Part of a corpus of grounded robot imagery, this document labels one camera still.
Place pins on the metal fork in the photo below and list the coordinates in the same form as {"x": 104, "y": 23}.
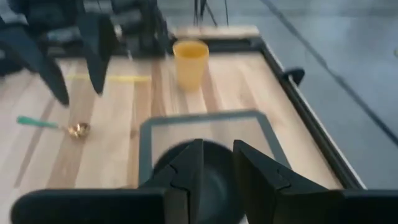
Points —
{"x": 79, "y": 130}

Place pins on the yellow plastic cup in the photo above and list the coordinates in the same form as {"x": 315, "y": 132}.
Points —
{"x": 190, "y": 68}

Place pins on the black bowl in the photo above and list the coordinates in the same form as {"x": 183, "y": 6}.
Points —
{"x": 217, "y": 186}

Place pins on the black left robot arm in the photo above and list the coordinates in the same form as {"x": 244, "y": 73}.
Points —
{"x": 146, "y": 28}

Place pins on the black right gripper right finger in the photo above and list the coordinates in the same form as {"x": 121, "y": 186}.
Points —
{"x": 267, "y": 193}

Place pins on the clear placemat with grey border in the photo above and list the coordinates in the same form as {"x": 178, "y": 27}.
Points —
{"x": 145, "y": 155}

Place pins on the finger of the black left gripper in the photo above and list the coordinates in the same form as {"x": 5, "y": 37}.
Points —
{"x": 97, "y": 53}
{"x": 43, "y": 67}

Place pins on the black table clamp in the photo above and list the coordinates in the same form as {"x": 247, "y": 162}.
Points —
{"x": 295, "y": 74}

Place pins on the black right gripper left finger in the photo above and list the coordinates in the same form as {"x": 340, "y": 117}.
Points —
{"x": 186, "y": 180}

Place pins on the long yellow straw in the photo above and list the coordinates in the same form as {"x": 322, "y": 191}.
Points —
{"x": 124, "y": 78}

